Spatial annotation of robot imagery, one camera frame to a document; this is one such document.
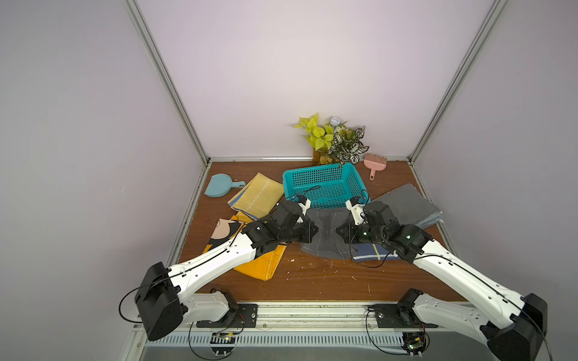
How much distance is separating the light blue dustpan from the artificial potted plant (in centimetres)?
42

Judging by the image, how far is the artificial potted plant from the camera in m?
0.94

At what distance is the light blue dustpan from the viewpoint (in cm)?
109
